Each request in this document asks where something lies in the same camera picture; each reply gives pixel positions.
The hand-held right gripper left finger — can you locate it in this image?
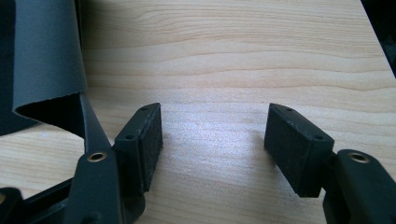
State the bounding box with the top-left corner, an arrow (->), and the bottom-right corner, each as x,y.
112,102 -> 163,196

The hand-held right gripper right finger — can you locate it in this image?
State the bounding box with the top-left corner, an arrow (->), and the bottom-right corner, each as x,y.
263,103 -> 335,199

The grey leather sheet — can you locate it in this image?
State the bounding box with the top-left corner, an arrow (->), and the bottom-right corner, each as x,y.
0,0 -> 89,138

